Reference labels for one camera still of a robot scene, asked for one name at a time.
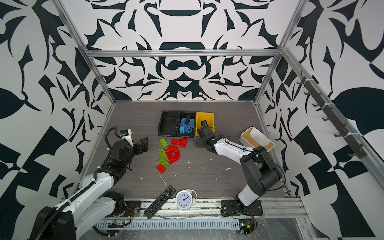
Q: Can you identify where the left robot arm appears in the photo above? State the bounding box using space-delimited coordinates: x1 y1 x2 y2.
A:
30 127 149 240

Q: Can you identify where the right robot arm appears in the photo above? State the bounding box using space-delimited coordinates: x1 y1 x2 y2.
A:
195 121 286 209

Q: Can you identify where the red lego brick right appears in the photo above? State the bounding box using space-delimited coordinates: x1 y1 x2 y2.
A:
180 138 188 148

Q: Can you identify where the yellow storage bin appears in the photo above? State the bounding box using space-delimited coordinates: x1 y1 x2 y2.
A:
196 112 215 136

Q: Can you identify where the green lego brick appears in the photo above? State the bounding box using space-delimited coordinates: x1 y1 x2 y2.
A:
158 148 168 159
157 158 170 169

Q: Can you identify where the green flat lego plate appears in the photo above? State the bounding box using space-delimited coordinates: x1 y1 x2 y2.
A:
160 138 168 148

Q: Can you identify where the middle black storage bin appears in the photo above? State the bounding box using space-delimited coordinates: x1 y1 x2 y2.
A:
177 112 196 138

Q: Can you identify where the black storage bin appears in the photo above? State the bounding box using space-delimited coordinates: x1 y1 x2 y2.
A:
177 112 196 138
158 111 179 137

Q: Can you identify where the small red lego brick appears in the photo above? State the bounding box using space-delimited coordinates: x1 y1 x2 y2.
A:
157 164 166 174

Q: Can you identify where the green lego brick lower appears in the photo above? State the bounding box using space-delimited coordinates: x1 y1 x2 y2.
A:
157 158 170 169

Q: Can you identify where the red lego brick left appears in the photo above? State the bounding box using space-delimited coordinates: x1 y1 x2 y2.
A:
171 139 183 146

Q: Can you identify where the red lego arch piece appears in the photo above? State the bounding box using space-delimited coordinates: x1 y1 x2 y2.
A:
165 150 180 164

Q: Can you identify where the red lego brick on arch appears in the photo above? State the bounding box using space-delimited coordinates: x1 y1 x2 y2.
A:
168 145 179 153

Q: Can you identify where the left black storage bin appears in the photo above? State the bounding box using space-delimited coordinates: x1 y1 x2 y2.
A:
158 111 179 137

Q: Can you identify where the white box wooden lid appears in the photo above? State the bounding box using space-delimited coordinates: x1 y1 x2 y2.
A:
239 127 275 152

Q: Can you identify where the white alarm clock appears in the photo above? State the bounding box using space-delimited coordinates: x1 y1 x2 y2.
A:
176 189 198 211

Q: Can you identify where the black remote control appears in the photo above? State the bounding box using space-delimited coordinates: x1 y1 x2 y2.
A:
144 185 176 220

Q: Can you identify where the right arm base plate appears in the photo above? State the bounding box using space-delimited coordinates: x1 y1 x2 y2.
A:
221 199 264 217

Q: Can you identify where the white cable duct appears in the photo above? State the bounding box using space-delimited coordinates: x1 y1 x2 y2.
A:
96 219 241 231

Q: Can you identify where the wall hook rail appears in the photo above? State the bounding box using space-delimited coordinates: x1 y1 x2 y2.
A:
298 75 370 159

